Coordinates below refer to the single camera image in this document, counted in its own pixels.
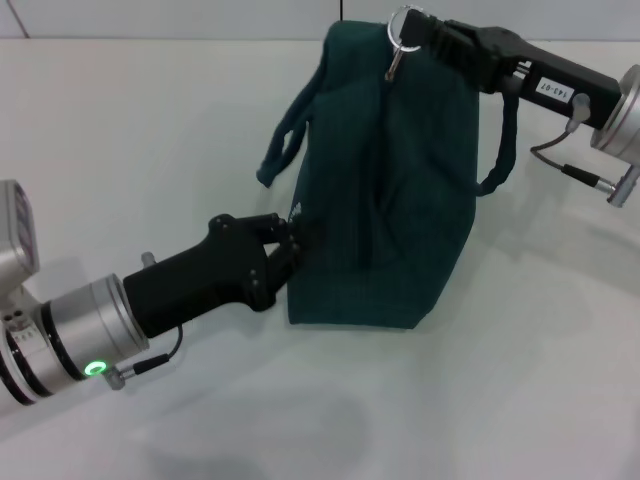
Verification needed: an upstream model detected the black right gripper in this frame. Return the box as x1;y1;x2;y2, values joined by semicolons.
401;9;622;132

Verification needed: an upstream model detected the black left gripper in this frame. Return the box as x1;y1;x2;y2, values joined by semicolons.
122;212;303;339

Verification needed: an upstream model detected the dark teal fabric lunch bag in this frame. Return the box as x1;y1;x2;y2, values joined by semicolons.
255;3;519;332

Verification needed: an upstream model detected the right arm cable with plug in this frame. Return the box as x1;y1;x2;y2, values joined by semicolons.
529;93;640;209

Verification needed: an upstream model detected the arm cable with plug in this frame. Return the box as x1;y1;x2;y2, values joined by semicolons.
103;252;184;392
529;93;640;209

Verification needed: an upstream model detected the left arm cable with plug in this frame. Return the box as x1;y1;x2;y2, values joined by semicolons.
103;252;184;392

